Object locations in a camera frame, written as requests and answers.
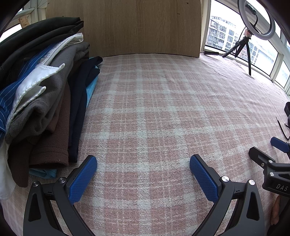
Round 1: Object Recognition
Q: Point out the navy folded garment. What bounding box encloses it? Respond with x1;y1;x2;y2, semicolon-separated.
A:
67;56;103;164

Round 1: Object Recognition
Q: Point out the grey folded garment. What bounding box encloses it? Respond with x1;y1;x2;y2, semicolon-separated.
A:
4;42;90;144

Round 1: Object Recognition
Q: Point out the white ring light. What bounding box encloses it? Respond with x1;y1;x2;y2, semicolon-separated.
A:
237;0;276;40

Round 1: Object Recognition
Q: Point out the black inline cable switch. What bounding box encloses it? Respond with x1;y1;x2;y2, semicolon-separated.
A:
203;51;220;56

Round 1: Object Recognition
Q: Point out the blue striped shirt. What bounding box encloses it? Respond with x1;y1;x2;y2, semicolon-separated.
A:
1;44;57;139

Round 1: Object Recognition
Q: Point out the black folded garment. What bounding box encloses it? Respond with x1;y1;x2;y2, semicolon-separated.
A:
1;17;84;89

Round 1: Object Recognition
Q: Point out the pink plaid table cloth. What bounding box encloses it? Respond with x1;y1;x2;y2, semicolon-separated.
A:
4;53;290;236

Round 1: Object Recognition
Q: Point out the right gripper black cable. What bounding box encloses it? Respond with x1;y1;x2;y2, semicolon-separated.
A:
275;115;290;141

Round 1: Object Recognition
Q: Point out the white folded garment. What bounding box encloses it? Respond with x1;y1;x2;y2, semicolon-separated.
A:
1;33;84;130

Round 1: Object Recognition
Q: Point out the large wooden board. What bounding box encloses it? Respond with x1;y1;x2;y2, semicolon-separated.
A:
46;1;202;58

